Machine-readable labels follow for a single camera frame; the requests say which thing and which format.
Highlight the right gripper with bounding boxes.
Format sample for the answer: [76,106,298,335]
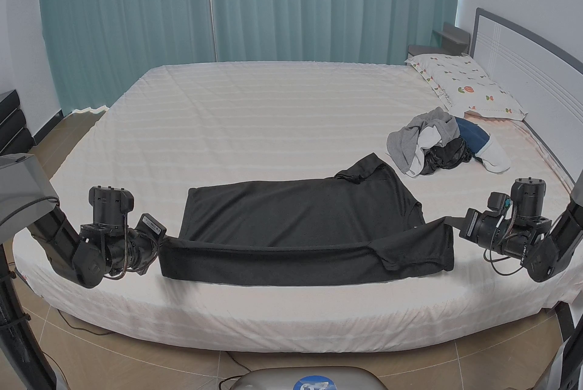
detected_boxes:
[458,208,506,251]

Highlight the bed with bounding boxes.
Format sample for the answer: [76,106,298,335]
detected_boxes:
[11,7,583,354]

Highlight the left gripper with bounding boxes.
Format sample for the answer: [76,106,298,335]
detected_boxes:
[122,226,162,276]

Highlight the black T-shirt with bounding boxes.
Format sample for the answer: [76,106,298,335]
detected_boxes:
[160,153,456,287]

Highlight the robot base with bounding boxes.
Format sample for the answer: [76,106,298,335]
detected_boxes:
[230,366,388,390]

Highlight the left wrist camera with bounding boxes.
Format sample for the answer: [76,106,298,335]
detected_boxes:
[138,213,168,239]

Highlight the grey bedside table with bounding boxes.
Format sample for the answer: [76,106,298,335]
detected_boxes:
[407,22,472,59]

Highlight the black chest of drawers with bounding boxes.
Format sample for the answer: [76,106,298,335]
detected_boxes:
[0,90,33,157]

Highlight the white printed pillow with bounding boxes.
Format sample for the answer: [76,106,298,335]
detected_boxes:
[404,53,529,121]

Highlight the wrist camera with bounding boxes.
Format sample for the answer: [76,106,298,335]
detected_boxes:
[138,213,168,239]
[486,192,512,212]

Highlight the pile of clothes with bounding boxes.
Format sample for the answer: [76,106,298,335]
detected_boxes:
[386,107,511,178]

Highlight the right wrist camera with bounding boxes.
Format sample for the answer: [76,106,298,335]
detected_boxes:
[486,192,512,212]

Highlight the black cable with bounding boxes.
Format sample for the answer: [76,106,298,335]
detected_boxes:
[0,195,60,227]
[218,351,249,390]
[61,313,114,336]

